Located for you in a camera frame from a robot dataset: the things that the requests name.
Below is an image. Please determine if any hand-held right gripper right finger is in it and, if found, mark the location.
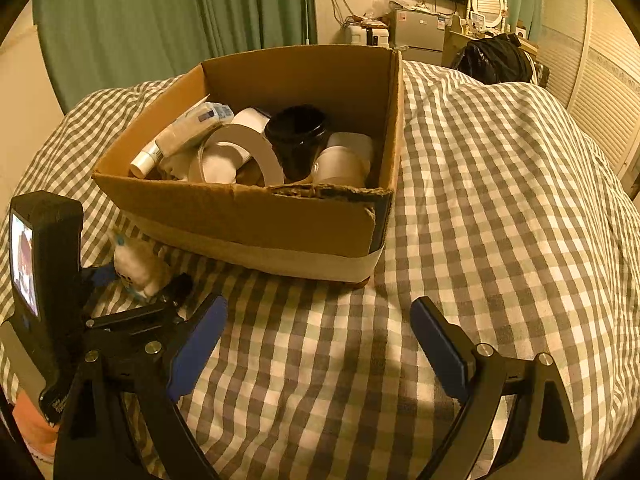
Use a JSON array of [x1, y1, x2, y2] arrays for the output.
[[410, 296, 585, 480]]

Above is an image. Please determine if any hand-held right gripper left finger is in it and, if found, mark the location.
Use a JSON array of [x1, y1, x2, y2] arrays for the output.
[[52, 294, 229, 480]]

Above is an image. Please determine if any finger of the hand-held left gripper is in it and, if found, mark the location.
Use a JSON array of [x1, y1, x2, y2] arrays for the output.
[[82, 262, 118, 291], [84, 273, 195, 348]]

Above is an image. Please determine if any brown cardboard box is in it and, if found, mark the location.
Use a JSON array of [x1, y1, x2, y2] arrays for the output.
[[91, 45, 405, 291]]

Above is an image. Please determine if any white cream tube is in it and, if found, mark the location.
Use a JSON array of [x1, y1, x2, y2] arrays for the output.
[[130, 105, 221, 178]]

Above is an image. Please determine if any packing tape roll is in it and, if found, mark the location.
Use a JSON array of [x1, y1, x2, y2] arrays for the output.
[[187, 124, 286, 186]]

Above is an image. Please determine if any blue white packet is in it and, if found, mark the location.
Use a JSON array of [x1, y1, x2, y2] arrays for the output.
[[197, 101, 235, 126]]

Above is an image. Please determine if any black jar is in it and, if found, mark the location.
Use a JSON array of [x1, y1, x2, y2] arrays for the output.
[[264, 105, 331, 183]]

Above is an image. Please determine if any white paper roll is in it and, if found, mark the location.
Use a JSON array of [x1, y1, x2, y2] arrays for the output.
[[231, 107, 271, 133]]

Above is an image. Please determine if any person's left forearm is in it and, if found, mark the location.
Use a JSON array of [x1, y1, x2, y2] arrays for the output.
[[12, 390, 63, 463]]

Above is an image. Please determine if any green white checked blanket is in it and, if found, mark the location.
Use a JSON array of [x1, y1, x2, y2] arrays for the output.
[[0, 60, 640, 480]]

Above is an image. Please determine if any black jacket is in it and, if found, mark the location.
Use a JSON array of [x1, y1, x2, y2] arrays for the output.
[[452, 32, 536, 85]]

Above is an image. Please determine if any wooden dressing table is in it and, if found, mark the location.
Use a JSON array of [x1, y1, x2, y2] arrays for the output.
[[445, 15, 541, 68]]

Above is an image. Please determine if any grey small fridge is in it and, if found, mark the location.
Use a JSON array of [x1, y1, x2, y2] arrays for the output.
[[390, 7, 446, 66]]

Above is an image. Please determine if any white louvred wardrobe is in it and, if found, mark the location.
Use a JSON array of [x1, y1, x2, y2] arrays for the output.
[[537, 0, 640, 186]]

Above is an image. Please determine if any white suitcase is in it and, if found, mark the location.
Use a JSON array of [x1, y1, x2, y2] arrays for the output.
[[344, 25, 391, 47]]

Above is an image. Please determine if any white oval mirror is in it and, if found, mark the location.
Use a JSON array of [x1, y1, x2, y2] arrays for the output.
[[470, 0, 506, 31]]

